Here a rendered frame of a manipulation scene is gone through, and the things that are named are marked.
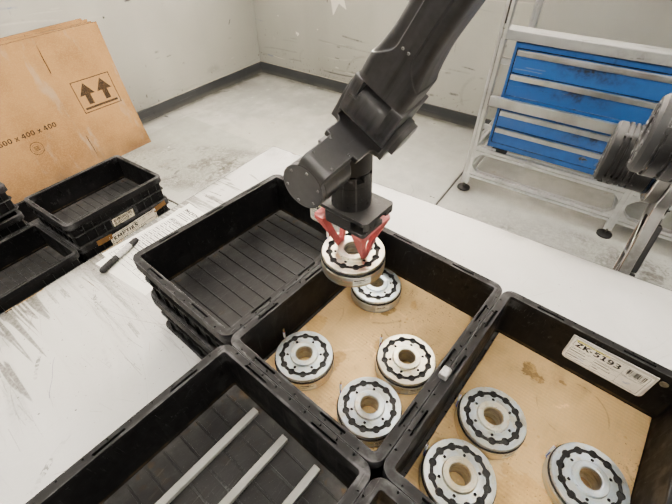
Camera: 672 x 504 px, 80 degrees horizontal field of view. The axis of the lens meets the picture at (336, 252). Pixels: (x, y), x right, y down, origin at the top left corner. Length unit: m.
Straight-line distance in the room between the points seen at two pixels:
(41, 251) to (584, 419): 1.87
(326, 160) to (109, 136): 2.94
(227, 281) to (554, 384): 0.66
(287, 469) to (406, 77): 0.55
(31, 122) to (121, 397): 2.42
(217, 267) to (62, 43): 2.49
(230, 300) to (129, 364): 0.27
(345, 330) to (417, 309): 0.16
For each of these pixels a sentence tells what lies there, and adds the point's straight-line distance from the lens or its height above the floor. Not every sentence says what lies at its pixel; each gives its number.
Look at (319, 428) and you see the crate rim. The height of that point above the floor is 0.93.
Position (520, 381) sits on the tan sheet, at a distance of 0.80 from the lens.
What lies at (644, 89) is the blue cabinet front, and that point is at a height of 0.78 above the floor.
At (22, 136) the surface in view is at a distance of 3.15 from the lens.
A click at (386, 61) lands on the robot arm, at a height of 1.35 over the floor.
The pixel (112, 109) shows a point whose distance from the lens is 3.34.
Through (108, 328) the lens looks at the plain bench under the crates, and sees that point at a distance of 1.09.
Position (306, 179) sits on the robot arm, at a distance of 0.45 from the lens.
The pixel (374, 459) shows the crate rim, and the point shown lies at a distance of 0.58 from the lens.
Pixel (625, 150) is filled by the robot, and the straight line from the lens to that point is 1.38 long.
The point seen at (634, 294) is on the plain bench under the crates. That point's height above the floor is 0.70.
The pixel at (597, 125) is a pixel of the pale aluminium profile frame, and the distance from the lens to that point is 2.39.
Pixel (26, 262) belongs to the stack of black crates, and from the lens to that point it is 1.96.
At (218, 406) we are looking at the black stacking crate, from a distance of 0.74.
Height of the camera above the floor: 1.47
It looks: 43 degrees down
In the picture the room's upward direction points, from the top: straight up
